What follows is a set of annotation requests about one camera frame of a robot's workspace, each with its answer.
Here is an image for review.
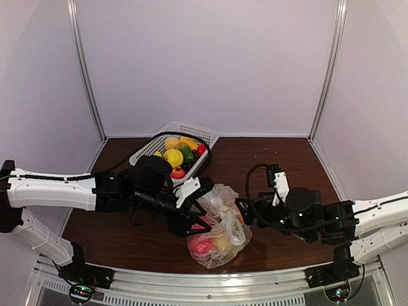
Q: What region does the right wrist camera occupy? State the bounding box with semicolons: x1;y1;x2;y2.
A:
266;163;289;206

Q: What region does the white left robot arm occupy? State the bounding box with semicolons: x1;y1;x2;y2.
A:
1;156;214;283

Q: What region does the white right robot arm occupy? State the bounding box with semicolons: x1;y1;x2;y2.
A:
235;187;407;282

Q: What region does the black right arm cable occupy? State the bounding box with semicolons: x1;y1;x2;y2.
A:
245;163;323;237

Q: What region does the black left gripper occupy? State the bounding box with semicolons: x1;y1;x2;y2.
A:
133;187;212;238

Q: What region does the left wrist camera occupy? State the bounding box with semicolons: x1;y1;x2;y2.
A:
175;177;201;209

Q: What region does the white perforated plastic basket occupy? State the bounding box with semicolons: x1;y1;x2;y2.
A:
129;122;219;185

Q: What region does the red fruit in basket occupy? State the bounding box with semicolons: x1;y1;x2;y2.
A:
196;143;207;157

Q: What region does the clear printed plastic bag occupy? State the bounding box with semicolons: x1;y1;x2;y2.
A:
187;184;252;269

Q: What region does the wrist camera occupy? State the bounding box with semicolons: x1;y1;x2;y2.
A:
175;177;201;209
266;163;289;206

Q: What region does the left aluminium corner post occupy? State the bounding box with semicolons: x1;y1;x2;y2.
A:
67;0;106;142

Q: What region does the aluminium corner post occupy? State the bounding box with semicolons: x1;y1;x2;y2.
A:
308;0;348;143
67;0;106;142

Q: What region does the red pomegranate in basket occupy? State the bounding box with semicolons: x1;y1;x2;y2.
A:
170;167;186;180

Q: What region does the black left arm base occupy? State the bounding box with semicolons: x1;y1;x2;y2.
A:
54;242;114;305

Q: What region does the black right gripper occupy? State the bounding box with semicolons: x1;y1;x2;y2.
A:
235;192;313;244

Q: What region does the green fruit in basket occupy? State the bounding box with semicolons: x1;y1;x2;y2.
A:
178;143;194;164

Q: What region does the pink fruit in bag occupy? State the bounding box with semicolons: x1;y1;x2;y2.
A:
187;237;214;256

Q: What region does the orange fruit in bag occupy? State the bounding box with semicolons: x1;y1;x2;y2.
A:
236;208;245;225

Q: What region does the right aluminium corner post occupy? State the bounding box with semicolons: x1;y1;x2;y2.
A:
308;0;348;143

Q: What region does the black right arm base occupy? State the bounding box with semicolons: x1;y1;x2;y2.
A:
305;243;362;305

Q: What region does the orange-yellow fruit in basket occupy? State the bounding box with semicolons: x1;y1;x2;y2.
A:
180;136;199;150

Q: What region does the yellow lemon in basket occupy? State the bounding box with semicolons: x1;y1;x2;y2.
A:
164;137;180;150

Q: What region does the yellow fruit in basket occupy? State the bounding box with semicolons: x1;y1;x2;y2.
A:
163;149;183;168

